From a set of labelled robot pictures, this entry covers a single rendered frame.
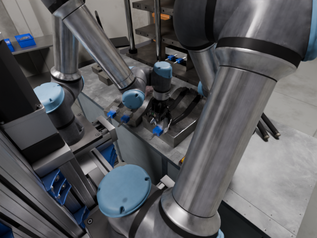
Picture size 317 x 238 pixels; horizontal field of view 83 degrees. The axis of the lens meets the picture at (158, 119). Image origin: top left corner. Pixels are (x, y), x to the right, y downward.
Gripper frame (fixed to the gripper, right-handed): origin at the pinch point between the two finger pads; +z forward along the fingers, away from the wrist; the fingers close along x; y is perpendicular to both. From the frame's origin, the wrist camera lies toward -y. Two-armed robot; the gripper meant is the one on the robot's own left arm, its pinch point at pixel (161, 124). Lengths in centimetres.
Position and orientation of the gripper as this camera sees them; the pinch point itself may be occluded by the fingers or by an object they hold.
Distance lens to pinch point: 96.1
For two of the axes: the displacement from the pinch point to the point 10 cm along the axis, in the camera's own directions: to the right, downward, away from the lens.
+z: -0.4, 7.3, 6.8
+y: -5.8, 5.4, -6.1
